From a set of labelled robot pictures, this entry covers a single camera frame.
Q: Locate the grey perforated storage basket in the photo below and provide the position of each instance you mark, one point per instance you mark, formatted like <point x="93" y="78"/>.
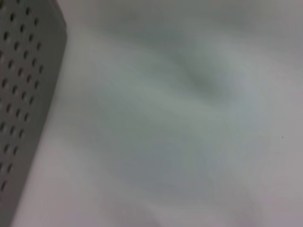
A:
<point x="23" y="94"/>

